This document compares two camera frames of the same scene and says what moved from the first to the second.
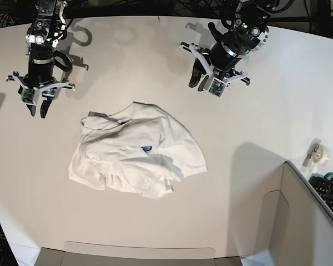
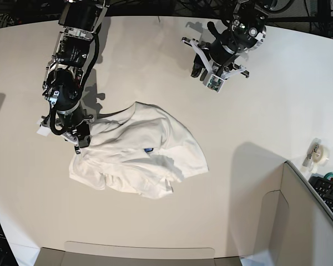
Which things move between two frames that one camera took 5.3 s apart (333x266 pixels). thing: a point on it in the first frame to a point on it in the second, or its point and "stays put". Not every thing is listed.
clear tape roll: (318, 154) stays put
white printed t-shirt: (137, 149) stays put
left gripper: (40, 76) to (77, 132)
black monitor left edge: (0, 251) stays put
